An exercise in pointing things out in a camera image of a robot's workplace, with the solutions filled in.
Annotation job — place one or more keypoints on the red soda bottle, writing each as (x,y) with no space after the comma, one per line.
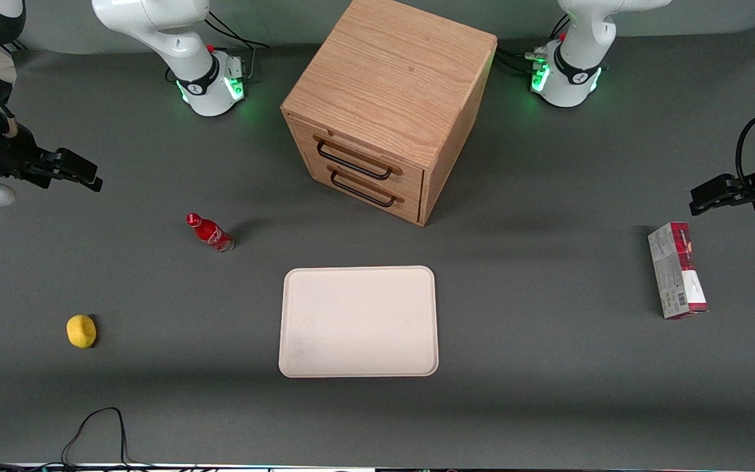
(210,233)

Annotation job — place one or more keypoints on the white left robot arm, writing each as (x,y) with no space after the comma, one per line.
(577,62)

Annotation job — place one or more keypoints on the yellow lemon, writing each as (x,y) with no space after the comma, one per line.
(81,331)

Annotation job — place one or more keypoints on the beige rectangular tray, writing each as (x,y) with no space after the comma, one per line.
(358,321)

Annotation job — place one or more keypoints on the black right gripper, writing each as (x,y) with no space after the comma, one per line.
(10,156)

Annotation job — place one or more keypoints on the oak wooden drawer cabinet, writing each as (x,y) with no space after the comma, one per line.
(397,78)

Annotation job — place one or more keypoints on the grey and red carton box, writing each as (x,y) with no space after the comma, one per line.
(676,272)

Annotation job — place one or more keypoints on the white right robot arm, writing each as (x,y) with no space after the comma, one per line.
(174,39)

